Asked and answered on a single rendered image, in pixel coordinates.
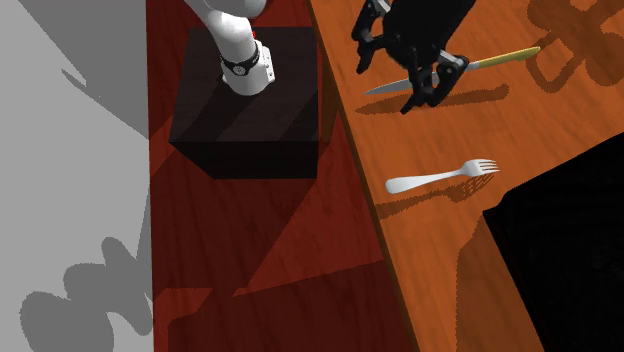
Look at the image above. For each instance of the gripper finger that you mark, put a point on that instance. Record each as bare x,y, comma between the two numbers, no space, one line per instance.
363,31
446,73

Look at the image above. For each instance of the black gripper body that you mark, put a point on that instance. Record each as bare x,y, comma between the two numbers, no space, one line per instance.
424,29

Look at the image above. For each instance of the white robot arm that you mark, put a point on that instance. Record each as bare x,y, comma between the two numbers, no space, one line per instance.
229,34

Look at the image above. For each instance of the dark robot stand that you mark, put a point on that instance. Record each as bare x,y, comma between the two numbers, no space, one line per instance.
287,88

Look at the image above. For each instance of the white fork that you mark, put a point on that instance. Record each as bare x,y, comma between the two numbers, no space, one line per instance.
414,183

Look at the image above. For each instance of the black box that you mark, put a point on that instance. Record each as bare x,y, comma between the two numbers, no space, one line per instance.
565,244

